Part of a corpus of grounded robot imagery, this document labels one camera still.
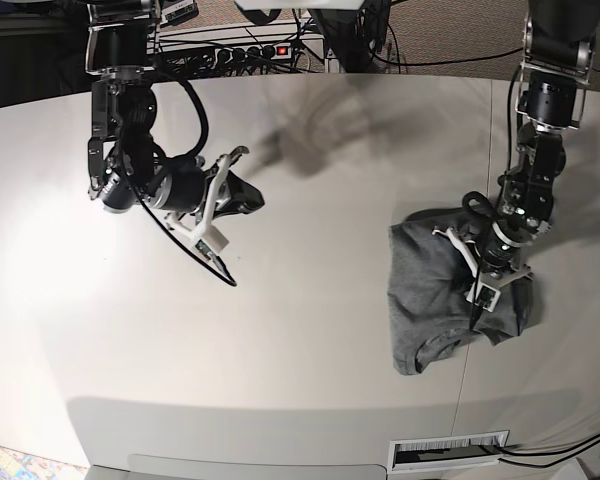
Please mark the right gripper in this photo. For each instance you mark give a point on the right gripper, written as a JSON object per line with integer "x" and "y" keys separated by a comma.
{"x": 194, "y": 197}

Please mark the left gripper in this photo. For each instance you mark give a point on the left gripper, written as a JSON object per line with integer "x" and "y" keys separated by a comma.
{"x": 493, "y": 264}

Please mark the grey T-shirt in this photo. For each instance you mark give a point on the grey T-shirt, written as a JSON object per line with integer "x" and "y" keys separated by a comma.
{"x": 429, "y": 316}

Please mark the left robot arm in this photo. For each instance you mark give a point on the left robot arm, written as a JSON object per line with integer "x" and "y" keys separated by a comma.
{"x": 546, "y": 97}

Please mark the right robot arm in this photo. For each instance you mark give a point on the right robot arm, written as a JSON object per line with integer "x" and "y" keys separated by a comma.
{"x": 126, "y": 166}

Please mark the black power strip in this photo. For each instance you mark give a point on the black power strip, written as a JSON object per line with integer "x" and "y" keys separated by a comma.
{"x": 201, "y": 61}

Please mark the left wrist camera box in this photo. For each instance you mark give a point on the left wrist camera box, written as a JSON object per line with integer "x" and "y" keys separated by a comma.
{"x": 487, "y": 297}

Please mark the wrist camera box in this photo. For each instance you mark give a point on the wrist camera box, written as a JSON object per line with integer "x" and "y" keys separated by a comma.
{"x": 211, "y": 244}
{"x": 487, "y": 297}

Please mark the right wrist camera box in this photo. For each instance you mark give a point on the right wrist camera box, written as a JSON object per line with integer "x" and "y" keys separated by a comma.
{"x": 211, "y": 244}

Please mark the white cable grommet tray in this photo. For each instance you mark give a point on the white cable grommet tray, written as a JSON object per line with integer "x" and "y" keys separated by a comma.
{"x": 445, "y": 453}

